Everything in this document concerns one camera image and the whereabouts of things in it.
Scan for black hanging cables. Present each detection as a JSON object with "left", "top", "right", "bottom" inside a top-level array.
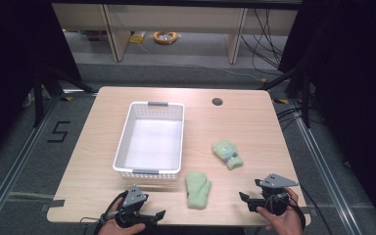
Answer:
[{"left": 240, "top": 9, "right": 286, "bottom": 73}]

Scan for black curtain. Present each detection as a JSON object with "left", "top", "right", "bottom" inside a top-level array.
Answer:
[
  {"left": 0, "top": 0, "right": 83, "bottom": 169},
  {"left": 277, "top": 0, "right": 376, "bottom": 226}
]

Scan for green mitten with animal patch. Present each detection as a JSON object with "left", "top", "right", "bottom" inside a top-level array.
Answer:
[{"left": 211, "top": 139, "right": 245, "bottom": 171}]

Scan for black floor cables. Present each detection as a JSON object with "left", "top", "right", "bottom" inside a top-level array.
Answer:
[{"left": 275, "top": 106, "right": 322, "bottom": 132}]

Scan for white plastic basket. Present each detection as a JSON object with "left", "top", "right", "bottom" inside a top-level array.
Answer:
[{"left": 112, "top": 101, "right": 186, "bottom": 181}]

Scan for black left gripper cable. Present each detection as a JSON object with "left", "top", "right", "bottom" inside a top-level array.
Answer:
[{"left": 79, "top": 190, "right": 129, "bottom": 235}]

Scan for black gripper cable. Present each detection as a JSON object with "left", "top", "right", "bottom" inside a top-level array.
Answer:
[
  {"left": 263, "top": 192, "right": 307, "bottom": 231},
  {"left": 79, "top": 190, "right": 129, "bottom": 235}
]

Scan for plain green mitten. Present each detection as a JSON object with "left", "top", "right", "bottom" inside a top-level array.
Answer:
[{"left": 185, "top": 171, "right": 212, "bottom": 210}]

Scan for black metal stand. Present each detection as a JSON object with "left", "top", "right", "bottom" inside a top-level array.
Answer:
[
  {"left": 258, "top": 64, "right": 311, "bottom": 129},
  {"left": 33, "top": 64, "right": 95, "bottom": 128}
]

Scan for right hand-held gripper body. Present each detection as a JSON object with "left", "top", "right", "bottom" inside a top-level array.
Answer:
[{"left": 254, "top": 172, "right": 300, "bottom": 216}]

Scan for person's left hand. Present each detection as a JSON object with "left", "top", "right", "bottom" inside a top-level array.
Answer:
[{"left": 97, "top": 197, "right": 147, "bottom": 235}]

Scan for person's right hand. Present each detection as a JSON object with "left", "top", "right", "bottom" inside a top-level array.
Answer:
[{"left": 256, "top": 187, "right": 305, "bottom": 235}]

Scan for light wooden shelf unit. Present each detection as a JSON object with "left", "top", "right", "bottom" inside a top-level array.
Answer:
[{"left": 51, "top": 2, "right": 300, "bottom": 65}]

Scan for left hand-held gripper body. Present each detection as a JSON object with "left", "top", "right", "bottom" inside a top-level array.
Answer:
[{"left": 115, "top": 184, "right": 158, "bottom": 229}]

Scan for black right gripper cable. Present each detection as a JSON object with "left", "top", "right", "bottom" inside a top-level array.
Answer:
[{"left": 263, "top": 192, "right": 307, "bottom": 231}]

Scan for yellow packet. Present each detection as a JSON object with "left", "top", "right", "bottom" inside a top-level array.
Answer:
[{"left": 128, "top": 30, "right": 148, "bottom": 45}]

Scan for aluminium floor rail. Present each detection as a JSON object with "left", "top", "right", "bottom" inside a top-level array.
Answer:
[
  {"left": 289, "top": 99, "right": 364, "bottom": 235},
  {"left": 0, "top": 97, "right": 61, "bottom": 227}
]

